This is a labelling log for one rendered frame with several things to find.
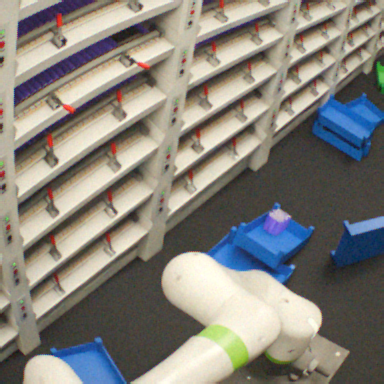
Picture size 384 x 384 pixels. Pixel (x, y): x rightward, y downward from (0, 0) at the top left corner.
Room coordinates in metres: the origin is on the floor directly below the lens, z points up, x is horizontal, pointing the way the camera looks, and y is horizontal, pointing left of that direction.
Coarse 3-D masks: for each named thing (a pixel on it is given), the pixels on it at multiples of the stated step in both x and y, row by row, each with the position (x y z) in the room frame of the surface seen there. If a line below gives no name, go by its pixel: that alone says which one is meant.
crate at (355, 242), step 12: (348, 228) 1.72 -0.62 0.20; (360, 228) 1.73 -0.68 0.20; (372, 228) 1.75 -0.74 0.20; (348, 240) 1.69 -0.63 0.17; (360, 240) 1.72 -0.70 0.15; (372, 240) 1.75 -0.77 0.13; (336, 252) 1.73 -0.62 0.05; (348, 252) 1.70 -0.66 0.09; (360, 252) 1.73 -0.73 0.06; (372, 252) 1.77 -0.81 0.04; (336, 264) 1.70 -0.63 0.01
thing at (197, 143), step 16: (256, 96) 2.18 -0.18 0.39; (224, 112) 2.00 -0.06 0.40; (240, 112) 2.03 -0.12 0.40; (256, 112) 2.10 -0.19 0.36; (208, 128) 1.92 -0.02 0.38; (224, 128) 1.95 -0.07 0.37; (240, 128) 1.99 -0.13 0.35; (192, 144) 1.81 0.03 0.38; (208, 144) 1.84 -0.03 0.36; (176, 160) 1.72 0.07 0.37; (192, 160) 1.75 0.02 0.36; (176, 176) 1.69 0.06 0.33
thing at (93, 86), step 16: (160, 32) 1.58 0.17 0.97; (176, 32) 1.57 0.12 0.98; (144, 48) 1.52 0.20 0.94; (160, 48) 1.54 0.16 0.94; (80, 80) 1.31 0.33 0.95; (96, 80) 1.33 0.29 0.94; (112, 80) 1.36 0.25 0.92; (64, 96) 1.24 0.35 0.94; (80, 96) 1.26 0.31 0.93; (32, 112) 1.16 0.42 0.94; (48, 112) 1.18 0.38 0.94; (64, 112) 1.22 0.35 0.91; (16, 128) 1.05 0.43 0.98; (32, 128) 1.11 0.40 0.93; (16, 144) 1.07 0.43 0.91
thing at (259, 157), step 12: (300, 0) 2.25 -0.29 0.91; (276, 12) 2.20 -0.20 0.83; (288, 12) 2.17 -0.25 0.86; (288, 24) 2.18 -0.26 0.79; (288, 36) 2.20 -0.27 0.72; (276, 48) 2.18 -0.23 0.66; (288, 60) 2.24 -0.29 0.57; (276, 72) 2.17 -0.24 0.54; (264, 84) 2.19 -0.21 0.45; (276, 84) 2.18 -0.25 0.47; (276, 96) 2.20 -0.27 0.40; (264, 120) 2.18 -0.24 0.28; (276, 120) 2.25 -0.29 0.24; (264, 144) 2.19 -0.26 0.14; (252, 156) 2.19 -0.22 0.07; (264, 156) 2.22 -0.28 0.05; (252, 168) 2.18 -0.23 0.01
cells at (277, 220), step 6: (276, 210) 1.89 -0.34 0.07; (270, 216) 1.82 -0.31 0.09; (276, 216) 1.84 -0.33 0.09; (282, 216) 1.85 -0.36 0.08; (288, 216) 1.87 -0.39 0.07; (270, 222) 1.81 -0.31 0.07; (276, 222) 1.80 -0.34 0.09; (282, 222) 1.81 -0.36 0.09; (288, 222) 1.86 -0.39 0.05; (264, 228) 1.81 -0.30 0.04; (270, 228) 1.80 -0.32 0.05; (276, 228) 1.79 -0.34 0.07; (282, 228) 1.82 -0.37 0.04; (276, 234) 1.79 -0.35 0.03
